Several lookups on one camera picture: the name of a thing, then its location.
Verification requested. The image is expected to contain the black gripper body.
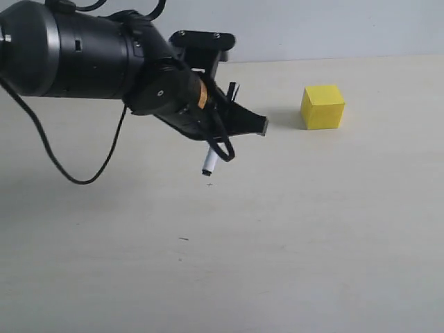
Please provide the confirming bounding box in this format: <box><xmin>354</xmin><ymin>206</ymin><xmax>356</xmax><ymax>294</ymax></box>
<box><xmin>126</xmin><ymin>16</ymin><xmax>229</xmax><ymax>141</ymax></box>

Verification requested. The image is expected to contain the black and white marker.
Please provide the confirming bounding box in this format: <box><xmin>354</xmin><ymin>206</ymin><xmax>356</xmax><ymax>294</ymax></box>
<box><xmin>202</xmin><ymin>147</ymin><xmax>219</xmax><ymax>177</ymax></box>

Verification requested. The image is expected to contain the yellow cube block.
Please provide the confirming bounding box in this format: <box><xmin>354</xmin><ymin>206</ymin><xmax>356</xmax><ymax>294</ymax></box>
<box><xmin>300</xmin><ymin>85</ymin><xmax>345</xmax><ymax>130</ymax></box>

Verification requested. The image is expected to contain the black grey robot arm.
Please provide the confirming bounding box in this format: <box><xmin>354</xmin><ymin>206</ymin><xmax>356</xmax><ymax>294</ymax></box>
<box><xmin>1</xmin><ymin>1</ymin><xmax>268</xmax><ymax>142</ymax></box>

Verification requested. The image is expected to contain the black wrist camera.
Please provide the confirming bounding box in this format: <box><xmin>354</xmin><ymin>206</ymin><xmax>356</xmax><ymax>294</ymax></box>
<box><xmin>169</xmin><ymin>30</ymin><xmax>236</xmax><ymax>79</ymax></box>

